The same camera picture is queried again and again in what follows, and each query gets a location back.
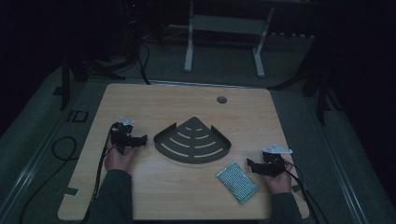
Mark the green perforated circuit board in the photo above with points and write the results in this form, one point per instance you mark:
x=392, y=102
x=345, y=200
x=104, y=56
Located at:
x=237, y=182

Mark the black metal stand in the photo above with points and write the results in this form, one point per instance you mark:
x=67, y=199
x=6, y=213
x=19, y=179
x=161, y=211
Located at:
x=322, y=96
x=81, y=77

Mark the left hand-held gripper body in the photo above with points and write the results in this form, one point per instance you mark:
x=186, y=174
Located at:
x=122, y=133

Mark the person's right hand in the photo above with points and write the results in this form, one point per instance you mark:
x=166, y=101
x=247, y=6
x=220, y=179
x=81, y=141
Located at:
x=280, y=184

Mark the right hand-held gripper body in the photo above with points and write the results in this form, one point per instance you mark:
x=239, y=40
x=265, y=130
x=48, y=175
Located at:
x=274, y=161

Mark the person's left hand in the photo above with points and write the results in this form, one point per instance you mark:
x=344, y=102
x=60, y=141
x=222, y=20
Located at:
x=120, y=159

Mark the white metal desk frame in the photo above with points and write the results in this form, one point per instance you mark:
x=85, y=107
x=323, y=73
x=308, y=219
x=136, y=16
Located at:
x=226, y=34

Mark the black corner shelf tray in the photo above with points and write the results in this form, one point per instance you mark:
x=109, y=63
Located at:
x=193, y=141

